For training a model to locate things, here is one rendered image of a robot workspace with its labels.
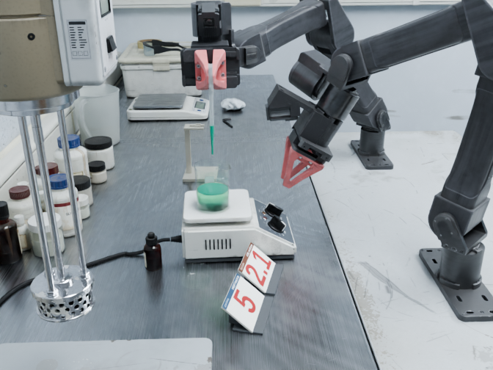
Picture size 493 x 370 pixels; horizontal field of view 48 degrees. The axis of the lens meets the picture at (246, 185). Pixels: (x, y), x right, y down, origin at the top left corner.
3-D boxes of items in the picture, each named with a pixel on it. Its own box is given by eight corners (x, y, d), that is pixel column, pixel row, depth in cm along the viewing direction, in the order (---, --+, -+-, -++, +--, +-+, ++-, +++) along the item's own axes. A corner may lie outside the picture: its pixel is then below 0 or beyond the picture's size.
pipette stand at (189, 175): (218, 169, 138) (216, 120, 133) (216, 182, 131) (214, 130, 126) (186, 169, 138) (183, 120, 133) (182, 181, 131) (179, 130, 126)
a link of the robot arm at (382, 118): (380, 111, 135) (395, 108, 138) (353, 104, 142) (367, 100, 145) (378, 136, 138) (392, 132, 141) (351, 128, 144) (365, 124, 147)
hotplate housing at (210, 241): (286, 226, 110) (287, 189, 107) (296, 260, 98) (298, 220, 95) (174, 230, 109) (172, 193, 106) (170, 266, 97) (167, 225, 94)
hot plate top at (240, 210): (248, 192, 106) (248, 188, 106) (252, 221, 95) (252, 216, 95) (185, 194, 105) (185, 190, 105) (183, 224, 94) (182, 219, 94)
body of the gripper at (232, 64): (239, 48, 95) (237, 41, 101) (180, 50, 94) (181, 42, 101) (240, 86, 97) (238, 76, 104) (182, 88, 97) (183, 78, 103)
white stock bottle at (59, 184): (42, 233, 108) (32, 179, 103) (67, 220, 113) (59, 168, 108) (64, 241, 105) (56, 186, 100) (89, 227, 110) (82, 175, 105)
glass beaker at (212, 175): (188, 211, 98) (185, 167, 94) (210, 198, 103) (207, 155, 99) (220, 221, 94) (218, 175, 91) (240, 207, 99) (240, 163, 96)
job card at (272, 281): (283, 266, 97) (284, 245, 95) (274, 296, 88) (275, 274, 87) (249, 262, 98) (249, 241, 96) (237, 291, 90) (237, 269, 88)
